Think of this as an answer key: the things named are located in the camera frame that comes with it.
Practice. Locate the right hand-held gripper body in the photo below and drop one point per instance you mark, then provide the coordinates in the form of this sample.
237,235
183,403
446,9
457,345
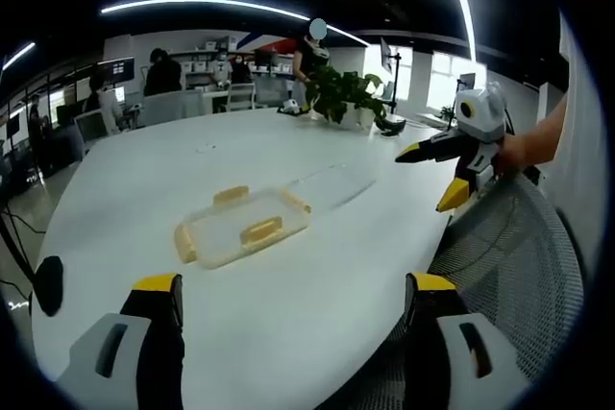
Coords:
485,114

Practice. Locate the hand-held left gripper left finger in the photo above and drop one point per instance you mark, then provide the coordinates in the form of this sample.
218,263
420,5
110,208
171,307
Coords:
122,357

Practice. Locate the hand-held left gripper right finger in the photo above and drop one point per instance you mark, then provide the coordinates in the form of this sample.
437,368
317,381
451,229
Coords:
456,357

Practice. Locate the clear plastic container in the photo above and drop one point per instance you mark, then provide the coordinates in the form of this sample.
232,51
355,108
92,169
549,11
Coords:
331,186

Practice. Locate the clear container lid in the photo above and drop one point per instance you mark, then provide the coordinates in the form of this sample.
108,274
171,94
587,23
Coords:
240,230

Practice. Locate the person's right hand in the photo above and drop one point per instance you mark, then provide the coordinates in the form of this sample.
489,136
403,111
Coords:
509,155

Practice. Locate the small green plant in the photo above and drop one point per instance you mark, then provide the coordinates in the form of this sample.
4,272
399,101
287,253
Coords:
447,113

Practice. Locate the small desk monitor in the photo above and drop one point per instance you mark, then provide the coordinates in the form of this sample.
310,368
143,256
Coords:
467,81

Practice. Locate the black object on table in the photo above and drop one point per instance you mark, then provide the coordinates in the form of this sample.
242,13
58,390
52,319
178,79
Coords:
391,127

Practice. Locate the monitor on black stand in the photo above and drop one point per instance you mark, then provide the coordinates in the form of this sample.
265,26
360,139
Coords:
389,59

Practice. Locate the grey mesh office chair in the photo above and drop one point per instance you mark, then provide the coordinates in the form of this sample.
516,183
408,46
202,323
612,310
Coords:
519,275

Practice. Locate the green potted plant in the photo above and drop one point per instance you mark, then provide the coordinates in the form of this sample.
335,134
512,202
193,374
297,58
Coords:
343,93

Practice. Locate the white gripper on table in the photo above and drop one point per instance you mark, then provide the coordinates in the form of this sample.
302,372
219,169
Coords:
293,106

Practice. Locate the wall screen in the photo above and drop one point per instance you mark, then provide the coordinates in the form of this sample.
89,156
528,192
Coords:
116,69

